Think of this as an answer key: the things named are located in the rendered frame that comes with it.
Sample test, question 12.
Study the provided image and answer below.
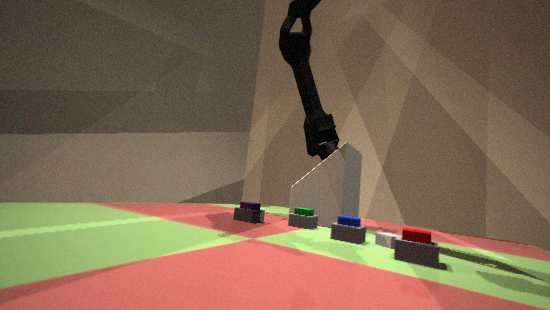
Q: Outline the red button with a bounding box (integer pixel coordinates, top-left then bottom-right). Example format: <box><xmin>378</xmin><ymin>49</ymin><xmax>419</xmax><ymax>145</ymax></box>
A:
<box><xmin>394</xmin><ymin>228</ymin><xmax>439</xmax><ymax>269</ymax></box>

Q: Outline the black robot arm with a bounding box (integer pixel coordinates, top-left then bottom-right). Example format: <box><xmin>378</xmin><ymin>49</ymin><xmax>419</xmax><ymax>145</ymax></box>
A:
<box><xmin>279</xmin><ymin>0</ymin><xmax>339</xmax><ymax>161</ymax></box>

